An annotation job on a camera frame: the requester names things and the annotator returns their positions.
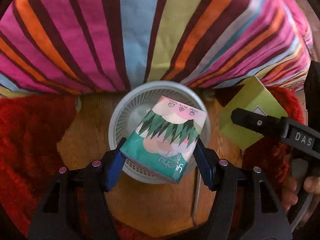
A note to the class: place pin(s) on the red shaggy rug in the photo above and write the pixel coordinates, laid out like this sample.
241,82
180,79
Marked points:
32,126

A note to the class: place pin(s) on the green tissue pack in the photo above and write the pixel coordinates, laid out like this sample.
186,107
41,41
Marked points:
165,139

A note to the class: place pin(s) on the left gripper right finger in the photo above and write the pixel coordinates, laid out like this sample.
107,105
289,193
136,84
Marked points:
220,176

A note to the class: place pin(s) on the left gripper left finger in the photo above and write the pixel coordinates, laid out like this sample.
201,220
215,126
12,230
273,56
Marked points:
75,206

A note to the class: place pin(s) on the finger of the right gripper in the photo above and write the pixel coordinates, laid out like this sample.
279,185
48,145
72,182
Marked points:
266,125

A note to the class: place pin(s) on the striped colourful bed sheet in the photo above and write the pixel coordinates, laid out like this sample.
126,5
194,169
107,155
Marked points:
83,46

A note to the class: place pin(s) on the white plastic waste basket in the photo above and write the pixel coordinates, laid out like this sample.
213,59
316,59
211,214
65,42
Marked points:
130,111

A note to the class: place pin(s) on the green cleansing oil box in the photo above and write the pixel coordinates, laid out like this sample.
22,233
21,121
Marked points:
253,97

